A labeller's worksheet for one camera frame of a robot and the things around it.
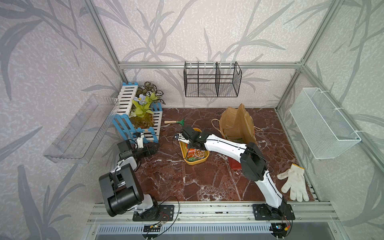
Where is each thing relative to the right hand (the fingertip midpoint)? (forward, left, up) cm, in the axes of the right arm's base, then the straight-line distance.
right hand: (192, 133), depth 93 cm
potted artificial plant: (+8, +31, +10) cm, 33 cm away
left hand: (-7, +25, -1) cm, 26 cm away
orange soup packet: (-11, -1, -7) cm, 13 cm away
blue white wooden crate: (-1, +39, +13) cm, 41 cm away
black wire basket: (+36, -13, +15) cm, 41 cm away
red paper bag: (+11, -31, -5) cm, 33 cm away
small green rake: (+18, +9, -10) cm, 22 cm away
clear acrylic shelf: (-16, +51, +20) cm, 57 cm away
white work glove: (-27, -59, -10) cm, 66 cm away
